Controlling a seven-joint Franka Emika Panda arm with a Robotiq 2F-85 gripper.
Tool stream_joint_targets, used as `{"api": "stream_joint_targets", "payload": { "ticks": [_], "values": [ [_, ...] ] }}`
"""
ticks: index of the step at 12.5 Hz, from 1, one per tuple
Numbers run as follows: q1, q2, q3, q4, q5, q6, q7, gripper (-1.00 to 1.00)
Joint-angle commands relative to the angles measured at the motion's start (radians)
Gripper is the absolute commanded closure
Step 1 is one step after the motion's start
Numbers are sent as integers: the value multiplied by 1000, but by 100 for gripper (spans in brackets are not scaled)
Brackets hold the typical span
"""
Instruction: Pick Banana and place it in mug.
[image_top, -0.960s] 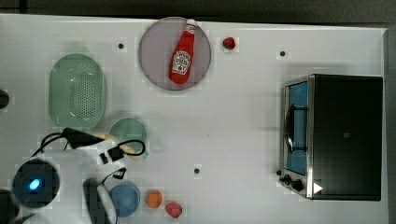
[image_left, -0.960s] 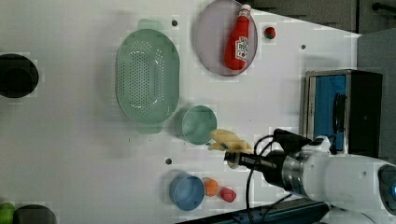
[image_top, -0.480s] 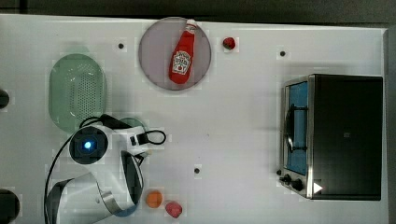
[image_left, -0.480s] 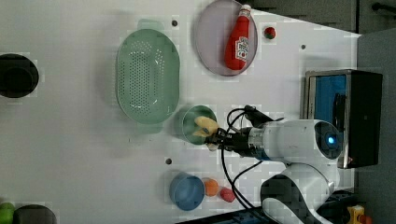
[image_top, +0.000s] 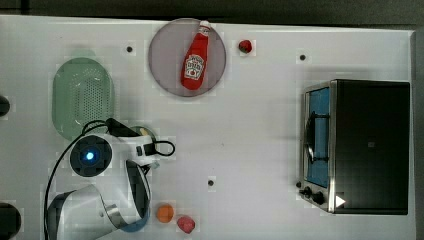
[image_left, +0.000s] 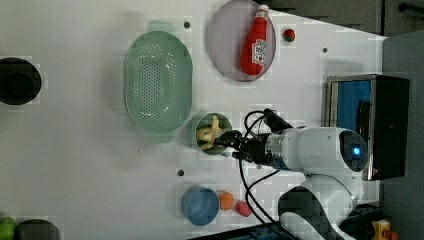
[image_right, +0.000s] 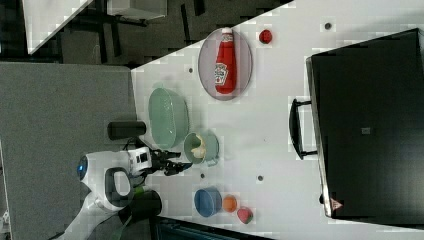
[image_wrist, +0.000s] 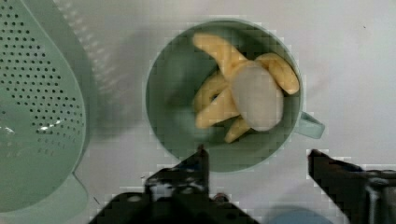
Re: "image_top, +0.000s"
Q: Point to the yellow plush banana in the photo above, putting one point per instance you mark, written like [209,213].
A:
[143,131]

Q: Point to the red strawberry toy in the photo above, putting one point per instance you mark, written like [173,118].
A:
[186,224]

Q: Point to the small red tomato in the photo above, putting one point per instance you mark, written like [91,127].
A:
[245,46]

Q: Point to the red ketchup bottle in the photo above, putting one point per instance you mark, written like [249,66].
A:
[195,61]

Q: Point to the orange fruit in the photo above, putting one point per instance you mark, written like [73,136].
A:
[165,213]

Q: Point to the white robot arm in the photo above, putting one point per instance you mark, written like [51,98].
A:
[113,191]

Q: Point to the green colander bowl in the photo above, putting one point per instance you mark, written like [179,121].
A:
[83,91]

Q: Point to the blue bowl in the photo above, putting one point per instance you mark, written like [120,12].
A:
[138,225]

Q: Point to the grey round plate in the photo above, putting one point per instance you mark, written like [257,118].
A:
[178,70]

